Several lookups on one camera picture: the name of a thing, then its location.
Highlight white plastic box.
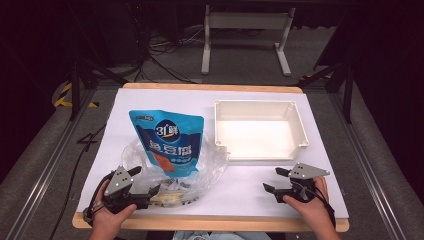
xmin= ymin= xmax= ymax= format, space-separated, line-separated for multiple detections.
xmin=213 ymin=98 xmax=310 ymax=163

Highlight person's blue jeans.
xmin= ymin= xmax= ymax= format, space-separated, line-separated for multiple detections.
xmin=172 ymin=230 xmax=272 ymax=240

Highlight person's right hand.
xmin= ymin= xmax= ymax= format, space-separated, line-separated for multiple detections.
xmin=282 ymin=176 xmax=334 ymax=225

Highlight yellowish packet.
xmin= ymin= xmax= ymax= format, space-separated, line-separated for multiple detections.
xmin=151 ymin=191 xmax=188 ymax=205

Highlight person's left hand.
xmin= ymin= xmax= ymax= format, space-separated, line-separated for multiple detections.
xmin=89 ymin=179 xmax=138 ymax=232

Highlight black floor cable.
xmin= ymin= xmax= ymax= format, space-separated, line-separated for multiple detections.
xmin=49 ymin=123 xmax=108 ymax=240

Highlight yellow black hazard tape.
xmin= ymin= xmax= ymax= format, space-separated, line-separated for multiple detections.
xmin=53 ymin=82 xmax=100 ymax=109

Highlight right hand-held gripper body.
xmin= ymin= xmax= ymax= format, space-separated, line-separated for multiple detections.
xmin=273 ymin=162 xmax=331 ymax=204

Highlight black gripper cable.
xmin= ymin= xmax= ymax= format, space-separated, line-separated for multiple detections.
xmin=82 ymin=181 xmax=112 ymax=222
xmin=313 ymin=185 xmax=337 ymax=229

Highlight clear plastic bag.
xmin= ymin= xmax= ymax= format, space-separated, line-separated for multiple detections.
xmin=121 ymin=132 xmax=232 ymax=208

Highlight white table sheet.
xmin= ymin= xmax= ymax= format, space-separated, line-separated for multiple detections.
xmin=76 ymin=87 xmax=350 ymax=220

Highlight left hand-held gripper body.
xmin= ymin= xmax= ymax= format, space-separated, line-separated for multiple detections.
xmin=96 ymin=165 xmax=153 ymax=215

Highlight blue snack pouch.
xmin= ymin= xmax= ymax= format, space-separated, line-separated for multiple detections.
xmin=128 ymin=109 xmax=205 ymax=179

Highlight bundle of floor cables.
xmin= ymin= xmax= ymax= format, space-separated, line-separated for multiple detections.
xmin=132 ymin=23 xmax=205 ymax=85

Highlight black metal stand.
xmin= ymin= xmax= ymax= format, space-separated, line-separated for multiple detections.
xmin=295 ymin=59 xmax=355 ymax=125
xmin=67 ymin=55 xmax=130 ymax=122

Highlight grey metal floor rail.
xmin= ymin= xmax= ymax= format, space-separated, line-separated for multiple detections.
xmin=5 ymin=89 xmax=98 ymax=240
xmin=329 ymin=83 xmax=409 ymax=240

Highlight white metal stand frame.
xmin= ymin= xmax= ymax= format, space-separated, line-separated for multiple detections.
xmin=200 ymin=4 xmax=297 ymax=77

